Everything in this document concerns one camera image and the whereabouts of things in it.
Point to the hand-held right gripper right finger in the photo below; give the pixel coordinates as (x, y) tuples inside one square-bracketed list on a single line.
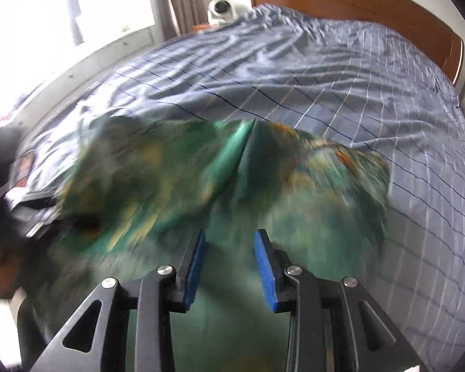
[(265, 273)]

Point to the person's left hand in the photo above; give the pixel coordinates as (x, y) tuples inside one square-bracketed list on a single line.
[(1, 271)]

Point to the window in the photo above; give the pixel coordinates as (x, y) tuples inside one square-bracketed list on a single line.
[(61, 27)]

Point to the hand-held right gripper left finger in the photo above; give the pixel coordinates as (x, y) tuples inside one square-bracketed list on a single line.
[(194, 269)]

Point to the green printed padded jacket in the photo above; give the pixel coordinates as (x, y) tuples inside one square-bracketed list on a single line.
[(224, 178)]

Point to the beige curtain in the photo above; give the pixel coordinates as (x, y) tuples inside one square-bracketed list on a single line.
[(178, 0)]

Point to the white round fan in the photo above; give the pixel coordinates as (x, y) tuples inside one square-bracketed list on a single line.
[(221, 9)]

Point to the red printed packet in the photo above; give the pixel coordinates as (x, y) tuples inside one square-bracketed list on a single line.
[(26, 170)]

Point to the blue checked duvet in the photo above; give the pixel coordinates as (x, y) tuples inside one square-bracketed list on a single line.
[(294, 69)]

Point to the wooden headboard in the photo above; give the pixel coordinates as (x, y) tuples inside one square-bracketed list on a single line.
[(372, 11)]

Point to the wooden nightstand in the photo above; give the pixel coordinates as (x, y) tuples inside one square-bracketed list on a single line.
[(201, 27)]

